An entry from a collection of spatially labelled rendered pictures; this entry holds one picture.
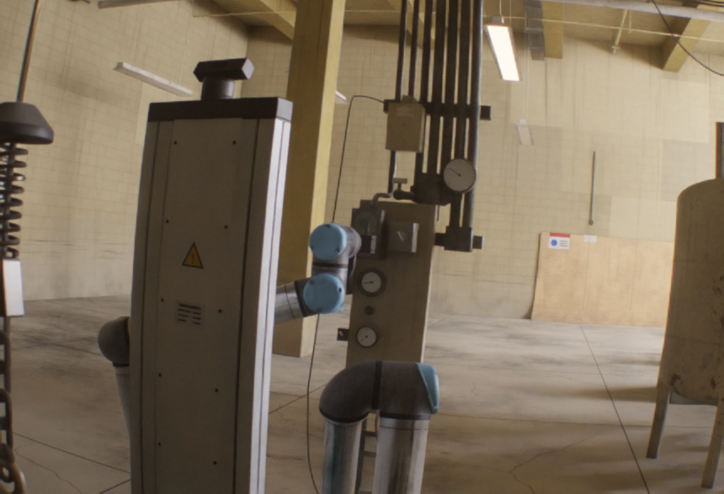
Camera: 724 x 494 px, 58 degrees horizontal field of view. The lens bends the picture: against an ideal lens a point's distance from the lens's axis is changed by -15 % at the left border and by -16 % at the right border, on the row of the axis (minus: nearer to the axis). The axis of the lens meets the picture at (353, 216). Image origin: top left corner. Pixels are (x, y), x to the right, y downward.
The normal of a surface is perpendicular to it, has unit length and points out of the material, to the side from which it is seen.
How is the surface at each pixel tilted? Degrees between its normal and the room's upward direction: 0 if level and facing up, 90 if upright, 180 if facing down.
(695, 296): 90
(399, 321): 90
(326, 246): 85
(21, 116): 45
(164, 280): 90
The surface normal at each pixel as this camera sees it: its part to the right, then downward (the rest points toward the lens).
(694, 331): -0.93, -0.09
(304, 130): -0.25, -0.05
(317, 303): 0.07, -0.05
